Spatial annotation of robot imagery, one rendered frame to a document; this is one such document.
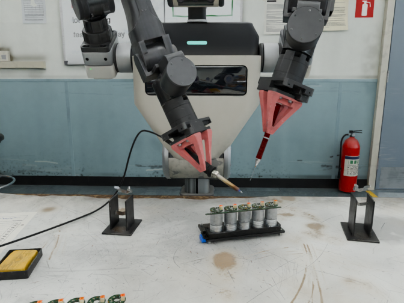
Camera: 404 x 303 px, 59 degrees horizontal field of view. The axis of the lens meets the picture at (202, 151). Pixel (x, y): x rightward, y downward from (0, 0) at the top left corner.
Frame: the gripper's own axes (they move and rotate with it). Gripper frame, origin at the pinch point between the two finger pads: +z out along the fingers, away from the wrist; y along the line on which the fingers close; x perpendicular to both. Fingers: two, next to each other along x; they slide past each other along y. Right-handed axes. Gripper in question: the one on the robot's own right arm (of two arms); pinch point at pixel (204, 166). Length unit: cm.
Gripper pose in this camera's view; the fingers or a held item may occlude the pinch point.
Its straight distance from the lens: 72.6
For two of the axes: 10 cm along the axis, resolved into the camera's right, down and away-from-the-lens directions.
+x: -7.5, 3.7, 5.4
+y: 5.1, -1.9, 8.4
